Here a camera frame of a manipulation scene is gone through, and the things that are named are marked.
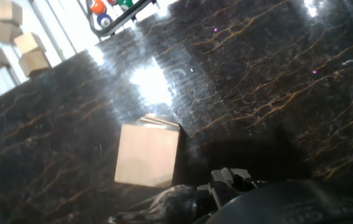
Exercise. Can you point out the green ball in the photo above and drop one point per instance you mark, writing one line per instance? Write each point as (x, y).
(125, 3)

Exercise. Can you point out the red ball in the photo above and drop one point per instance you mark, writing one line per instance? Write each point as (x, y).
(112, 1)

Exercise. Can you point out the black tray of balls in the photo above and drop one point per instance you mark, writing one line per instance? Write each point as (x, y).
(114, 28)

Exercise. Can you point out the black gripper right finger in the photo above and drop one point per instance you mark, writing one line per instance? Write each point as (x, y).
(241, 179)

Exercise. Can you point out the orange ball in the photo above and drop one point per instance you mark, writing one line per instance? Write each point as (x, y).
(97, 7)

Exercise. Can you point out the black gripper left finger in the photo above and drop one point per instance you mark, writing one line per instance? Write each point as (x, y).
(217, 189)

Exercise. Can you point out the light wooden cube block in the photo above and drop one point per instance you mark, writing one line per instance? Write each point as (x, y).
(158, 120)
(147, 155)

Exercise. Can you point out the blue ball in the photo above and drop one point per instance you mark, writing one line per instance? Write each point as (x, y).
(104, 20)

